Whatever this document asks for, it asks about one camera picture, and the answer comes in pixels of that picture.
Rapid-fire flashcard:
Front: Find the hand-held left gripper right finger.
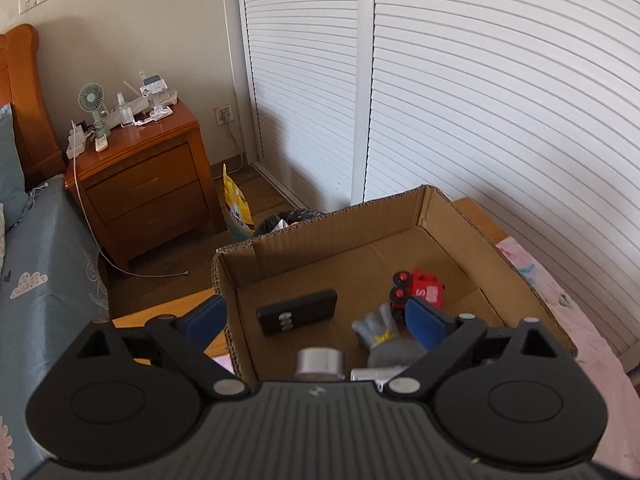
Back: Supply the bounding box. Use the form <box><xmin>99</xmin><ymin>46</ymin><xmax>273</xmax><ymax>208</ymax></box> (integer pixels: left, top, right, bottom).
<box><xmin>382</xmin><ymin>296</ymin><xmax>577</xmax><ymax>400</ymax></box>

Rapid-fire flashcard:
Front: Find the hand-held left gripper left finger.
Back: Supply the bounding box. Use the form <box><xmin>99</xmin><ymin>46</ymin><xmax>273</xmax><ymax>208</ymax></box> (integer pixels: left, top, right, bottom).
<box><xmin>75</xmin><ymin>294</ymin><xmax>251</xmax><ymax>401</ymax></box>

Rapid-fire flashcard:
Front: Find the red toy train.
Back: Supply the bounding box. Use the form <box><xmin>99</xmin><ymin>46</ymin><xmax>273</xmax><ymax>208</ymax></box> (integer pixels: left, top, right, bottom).
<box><xmin>390</xmin><ymin>270</ymin><xmax>446</xmax><ymax>311</ymax></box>

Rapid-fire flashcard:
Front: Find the grey elephant toy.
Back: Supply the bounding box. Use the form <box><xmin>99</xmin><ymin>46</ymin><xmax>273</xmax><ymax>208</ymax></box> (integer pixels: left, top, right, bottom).
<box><xmin>351</xmin><ymin>302</ymin><xmax>431</xmax><ymax>369</ymax></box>

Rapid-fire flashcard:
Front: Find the black rectangular case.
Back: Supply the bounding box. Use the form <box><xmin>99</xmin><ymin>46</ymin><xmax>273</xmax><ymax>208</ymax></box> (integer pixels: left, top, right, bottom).
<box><xmin>256</xmin><ymin>288</ymin><xmax>339</xmax><ymax>337</ymax></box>

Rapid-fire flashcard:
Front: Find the capsule bottle with silver lid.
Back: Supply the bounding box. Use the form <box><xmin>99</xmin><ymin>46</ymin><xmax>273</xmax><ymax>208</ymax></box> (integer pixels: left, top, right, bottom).
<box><xmin>295</xmin><ymin>347</ymin><xmax>347</xmax><ymax>382</ymax></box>

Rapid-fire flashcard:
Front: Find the brown cardboard box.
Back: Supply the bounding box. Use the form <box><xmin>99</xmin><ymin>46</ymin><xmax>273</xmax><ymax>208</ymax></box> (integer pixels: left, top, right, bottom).
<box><xmin>212</xmin><ymin>185</ymin><xmax>579</xmax><ymax>384</ymax></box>

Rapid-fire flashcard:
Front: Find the black trash bag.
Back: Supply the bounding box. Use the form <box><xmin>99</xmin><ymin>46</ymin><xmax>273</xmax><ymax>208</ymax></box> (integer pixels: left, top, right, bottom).
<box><xmin>255</xmin><ymin>208</ymin><xmax>326</xmax><ymax>236</ymax></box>

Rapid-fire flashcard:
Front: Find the yellow plastic bag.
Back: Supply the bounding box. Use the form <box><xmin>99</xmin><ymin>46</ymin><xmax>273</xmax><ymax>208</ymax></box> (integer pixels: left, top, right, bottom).
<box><xmin>222</xmin><ymin>164</ymin><xmax>256</xmax><ymax>239</ymax></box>

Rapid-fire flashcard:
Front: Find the wooden nightstand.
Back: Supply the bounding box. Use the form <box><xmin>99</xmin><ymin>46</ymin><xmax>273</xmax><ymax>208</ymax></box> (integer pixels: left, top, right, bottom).
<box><xmin>65</xmin><ymin>97</ymin><xmax>226</xmax><ymax>272</ymax></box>

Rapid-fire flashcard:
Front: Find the blue bed sheet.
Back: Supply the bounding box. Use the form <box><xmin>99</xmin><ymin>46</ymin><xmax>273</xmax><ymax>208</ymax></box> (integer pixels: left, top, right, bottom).
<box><xmin>0</xmin><ymin>174</ymin><xmax>112</xmax><ymax>480</ymax></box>

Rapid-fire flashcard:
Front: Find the white power strip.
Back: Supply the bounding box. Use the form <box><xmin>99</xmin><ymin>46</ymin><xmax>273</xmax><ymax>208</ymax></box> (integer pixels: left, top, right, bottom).
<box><xmin>66</xmin><ymin>120</ymin><xmax>89</xmax><ymax>159</ymax></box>

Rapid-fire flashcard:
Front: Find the clear spray bottle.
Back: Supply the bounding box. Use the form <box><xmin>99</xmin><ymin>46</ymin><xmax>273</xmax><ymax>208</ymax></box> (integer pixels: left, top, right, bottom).
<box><xmin>116</xmin><ymin>92</ymin><xmax>135</xmax><ymax>128</ymax></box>

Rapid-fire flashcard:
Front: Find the wide white louvered closet door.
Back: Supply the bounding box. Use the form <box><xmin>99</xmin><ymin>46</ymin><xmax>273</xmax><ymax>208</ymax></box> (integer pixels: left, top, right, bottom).
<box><xmin>362</xmin><ymin>0</ymin><xmax>640</xmax><ymax>357</ymax></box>

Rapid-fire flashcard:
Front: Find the blue pillow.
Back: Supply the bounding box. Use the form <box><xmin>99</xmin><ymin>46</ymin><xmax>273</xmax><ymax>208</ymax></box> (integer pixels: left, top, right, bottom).
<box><xmin>0</xmin><ymin>104</ymin><xmax>29</xmax><ymax>231</ymax></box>

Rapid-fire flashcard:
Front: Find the small green desk fan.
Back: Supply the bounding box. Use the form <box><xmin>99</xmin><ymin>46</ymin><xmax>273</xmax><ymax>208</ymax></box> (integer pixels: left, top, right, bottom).
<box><xmin>77</xmin><ymin>83</ymin><xmax>111</xmax><ymax>139</ymax></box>

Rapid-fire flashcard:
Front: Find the narrow white louvered closet door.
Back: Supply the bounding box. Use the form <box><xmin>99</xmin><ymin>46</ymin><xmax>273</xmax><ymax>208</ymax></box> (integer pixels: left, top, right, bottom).
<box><xmin>235</xmin><ymin>0</ymin><xmax>377</xmax><ymax>212</ymax></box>

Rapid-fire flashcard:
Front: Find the wooden bed headboard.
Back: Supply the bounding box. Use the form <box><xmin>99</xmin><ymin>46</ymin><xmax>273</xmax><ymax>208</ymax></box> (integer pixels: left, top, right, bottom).
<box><xmin>0</xmin><ymin>24</ymin><xmax>66</xmax><ymax>192</ymax></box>

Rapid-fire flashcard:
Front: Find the white charging cable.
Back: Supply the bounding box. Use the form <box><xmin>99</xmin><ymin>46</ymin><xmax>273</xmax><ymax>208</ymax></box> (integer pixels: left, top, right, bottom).
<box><xmin>67</xmin><ymin>155</ymin><xmax>191</xmax><ymax>279</ymax></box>

